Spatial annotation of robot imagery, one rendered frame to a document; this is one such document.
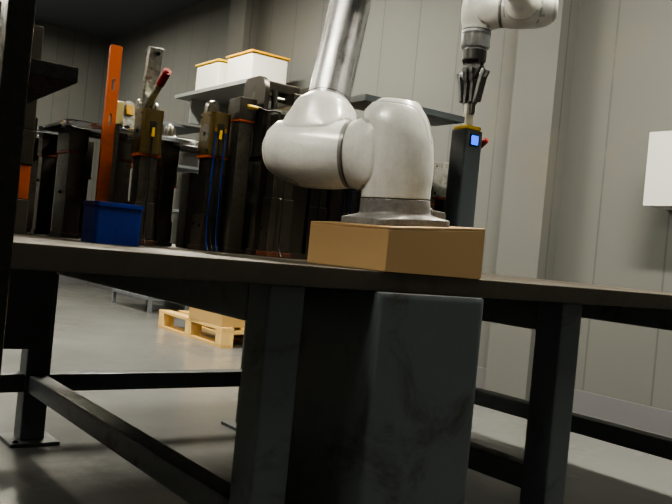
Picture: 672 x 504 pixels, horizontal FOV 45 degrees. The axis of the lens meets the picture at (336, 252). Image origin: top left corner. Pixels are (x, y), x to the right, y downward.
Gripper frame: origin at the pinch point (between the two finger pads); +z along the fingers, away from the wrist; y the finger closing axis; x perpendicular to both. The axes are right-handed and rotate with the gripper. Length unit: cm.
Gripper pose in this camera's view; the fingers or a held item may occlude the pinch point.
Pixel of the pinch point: (468, 115)
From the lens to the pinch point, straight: 257.3
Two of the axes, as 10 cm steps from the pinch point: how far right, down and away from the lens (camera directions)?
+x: -8.2, -0.8, -5.6
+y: -5.6, -0.6, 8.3
